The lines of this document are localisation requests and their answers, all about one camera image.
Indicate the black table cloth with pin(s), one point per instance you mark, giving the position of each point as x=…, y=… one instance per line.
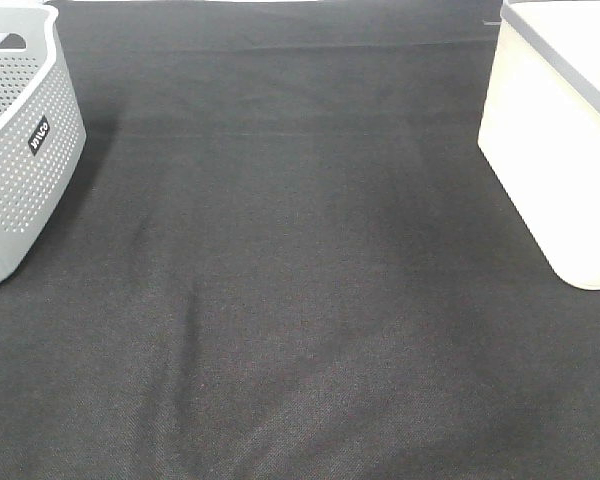
x=283, y=256

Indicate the white storage box grey rim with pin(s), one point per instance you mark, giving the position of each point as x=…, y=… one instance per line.
x=540, y=129

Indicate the grey perforated plastic basket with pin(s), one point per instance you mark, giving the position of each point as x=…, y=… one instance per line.
x=42, y=134

